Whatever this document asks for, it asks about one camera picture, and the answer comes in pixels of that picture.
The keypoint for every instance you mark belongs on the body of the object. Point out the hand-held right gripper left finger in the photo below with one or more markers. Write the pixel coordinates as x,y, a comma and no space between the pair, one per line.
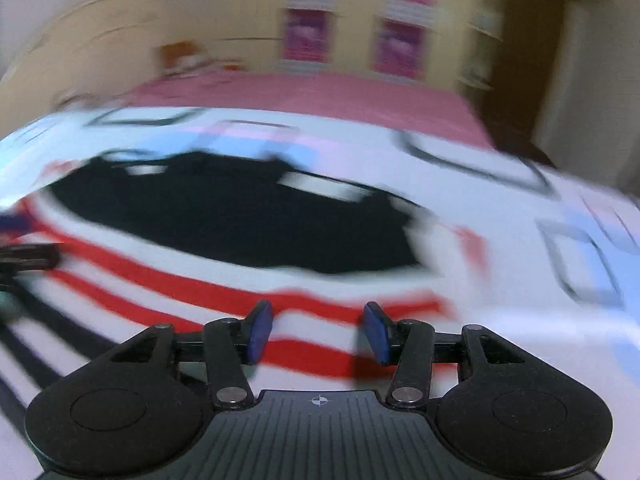
259,332

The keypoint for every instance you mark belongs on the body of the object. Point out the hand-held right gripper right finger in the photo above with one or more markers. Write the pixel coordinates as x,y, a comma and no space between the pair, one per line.
377,332

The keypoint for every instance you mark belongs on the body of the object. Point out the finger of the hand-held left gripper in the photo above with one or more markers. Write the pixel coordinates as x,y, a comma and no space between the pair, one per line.
30,257
11,222

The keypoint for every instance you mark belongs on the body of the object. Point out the striped knit sweater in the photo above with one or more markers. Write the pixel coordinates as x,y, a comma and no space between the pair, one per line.
225,220

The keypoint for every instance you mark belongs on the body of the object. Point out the patterned white blanket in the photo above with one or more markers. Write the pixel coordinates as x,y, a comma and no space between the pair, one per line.
500,260

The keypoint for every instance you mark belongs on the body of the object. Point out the cream bed headboard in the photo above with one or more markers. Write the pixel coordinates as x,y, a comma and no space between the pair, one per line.
75,45

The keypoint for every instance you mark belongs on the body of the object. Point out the orange cat cushion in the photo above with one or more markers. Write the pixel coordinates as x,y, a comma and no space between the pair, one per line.
187,57

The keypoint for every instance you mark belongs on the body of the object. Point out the pink bed sheet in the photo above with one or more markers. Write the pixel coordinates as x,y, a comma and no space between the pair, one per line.
325,95

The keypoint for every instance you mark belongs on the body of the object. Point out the cream wardrobe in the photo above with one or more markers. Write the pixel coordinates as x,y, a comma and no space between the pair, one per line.
355,20

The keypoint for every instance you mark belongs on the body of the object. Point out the brown wooden door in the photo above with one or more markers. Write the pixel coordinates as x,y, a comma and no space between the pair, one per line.
525,50

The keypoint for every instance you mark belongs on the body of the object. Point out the cream open shelf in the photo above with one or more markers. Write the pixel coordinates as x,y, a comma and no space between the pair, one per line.
482,30

